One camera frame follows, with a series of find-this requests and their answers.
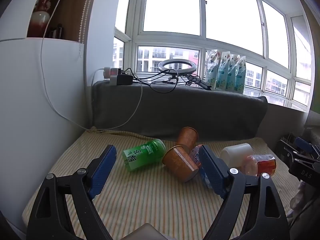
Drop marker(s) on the black power adapter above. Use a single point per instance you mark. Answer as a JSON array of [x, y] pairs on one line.
[[124, 79]]

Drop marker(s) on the striped cloth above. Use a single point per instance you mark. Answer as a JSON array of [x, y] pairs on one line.
[[140, 200]]

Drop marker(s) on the clear red cup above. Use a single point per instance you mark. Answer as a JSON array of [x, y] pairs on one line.
[[265, 165]]

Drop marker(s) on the red and white vase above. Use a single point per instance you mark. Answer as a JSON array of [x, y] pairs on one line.
[[40, 20]]

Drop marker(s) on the pale cloth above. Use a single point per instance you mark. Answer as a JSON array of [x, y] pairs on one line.
[[298, 195]]

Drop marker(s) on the plain orange cup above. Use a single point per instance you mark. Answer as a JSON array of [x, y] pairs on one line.
[[187, 137]]

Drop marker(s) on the white cabinet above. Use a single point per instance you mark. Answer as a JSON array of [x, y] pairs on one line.
[[25, 85]]

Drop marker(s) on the grey cushion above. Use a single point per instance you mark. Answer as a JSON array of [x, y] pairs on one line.
[[175, 110]]

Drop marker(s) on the teal refill pouch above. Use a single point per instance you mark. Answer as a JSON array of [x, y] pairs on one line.
[[240, 77], [212, 70], [232, 75], [222, 72]]

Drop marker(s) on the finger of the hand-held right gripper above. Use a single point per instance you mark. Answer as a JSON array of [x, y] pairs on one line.
[[287, 148], [303, 143]]

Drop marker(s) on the white power strip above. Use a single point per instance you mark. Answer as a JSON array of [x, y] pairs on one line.
[[107, 72]]

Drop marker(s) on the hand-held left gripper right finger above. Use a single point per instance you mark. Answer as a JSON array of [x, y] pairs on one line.
[[212, 172]]

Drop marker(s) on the dark bottles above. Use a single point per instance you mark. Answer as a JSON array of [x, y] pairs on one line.
[[56, 32]]

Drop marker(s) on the black light stand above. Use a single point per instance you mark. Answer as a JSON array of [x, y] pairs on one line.
[[200, 83]]

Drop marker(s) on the green printed cup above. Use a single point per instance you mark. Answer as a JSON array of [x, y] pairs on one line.
[[140, 157]]

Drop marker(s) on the orange cup with white stripe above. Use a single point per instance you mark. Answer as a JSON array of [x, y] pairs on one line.
[[178, 165]]

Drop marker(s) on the white window frame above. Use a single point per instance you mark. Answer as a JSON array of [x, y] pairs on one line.
[[202, 38]]

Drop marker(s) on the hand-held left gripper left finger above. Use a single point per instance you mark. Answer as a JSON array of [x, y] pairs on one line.
[[103, 172]]

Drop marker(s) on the pink and blue printed cup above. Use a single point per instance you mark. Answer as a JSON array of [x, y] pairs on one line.
[[195, 156]]

